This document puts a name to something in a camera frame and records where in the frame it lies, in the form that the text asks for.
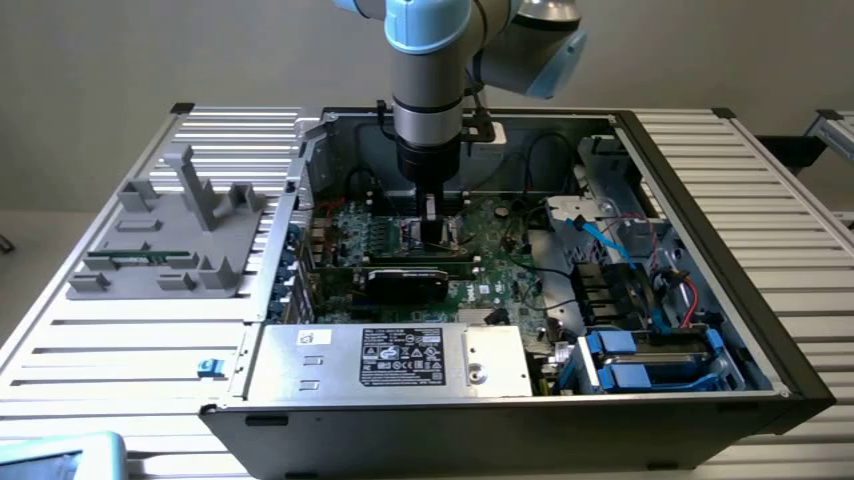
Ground black open PC case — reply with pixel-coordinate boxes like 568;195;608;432
197;106;837;480

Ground red wire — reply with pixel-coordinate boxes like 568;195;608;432
676;277;703;327

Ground blue drive bay caddies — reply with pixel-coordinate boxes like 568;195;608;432
576;323;739;396

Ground green RAM stick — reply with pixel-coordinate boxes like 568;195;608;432
85;247;170;262

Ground blue disk wire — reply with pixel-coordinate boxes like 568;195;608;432
561;213;636;274

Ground light blue white device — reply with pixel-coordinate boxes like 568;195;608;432
0;431;129;480

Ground grey parts rack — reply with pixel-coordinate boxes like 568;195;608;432
64;144;269;302

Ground silver drive cage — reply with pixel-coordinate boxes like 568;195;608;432
544;133;672;241

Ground CPU socket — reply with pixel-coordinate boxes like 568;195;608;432
397;215;469;253

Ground green motherboard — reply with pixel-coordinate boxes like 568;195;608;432
306;193;555;325

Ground black looped wire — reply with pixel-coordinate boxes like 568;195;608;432
521;131;576;196

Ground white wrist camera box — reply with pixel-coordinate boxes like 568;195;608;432
465;119;508;162

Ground black case fan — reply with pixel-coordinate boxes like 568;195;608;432
569;259;653;332

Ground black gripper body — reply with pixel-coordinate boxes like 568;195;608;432
396;141;460;197

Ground black graphics card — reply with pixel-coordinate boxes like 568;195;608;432
362;268;450;305

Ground black camera cable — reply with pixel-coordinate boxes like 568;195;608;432
462;0;496;146

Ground silver power supply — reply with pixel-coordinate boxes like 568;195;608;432
229;322;535;402

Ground silver chipset heat sink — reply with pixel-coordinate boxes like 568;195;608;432
456;307;511;327

